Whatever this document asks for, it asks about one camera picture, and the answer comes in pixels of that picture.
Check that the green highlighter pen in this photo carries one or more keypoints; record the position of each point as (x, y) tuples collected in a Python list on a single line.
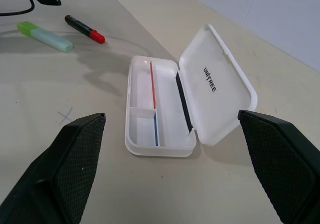
[(47, 37)]

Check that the black marker with red cap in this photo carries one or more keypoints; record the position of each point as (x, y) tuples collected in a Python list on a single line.
[(80, 27)]

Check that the white plastic pencil case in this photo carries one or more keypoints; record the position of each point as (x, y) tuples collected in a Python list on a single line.
[(165, 104)]

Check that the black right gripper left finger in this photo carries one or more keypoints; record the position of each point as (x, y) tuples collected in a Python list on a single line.
[(62, 169)]

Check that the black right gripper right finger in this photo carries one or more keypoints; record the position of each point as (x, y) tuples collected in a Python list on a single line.
[(282, 159)]

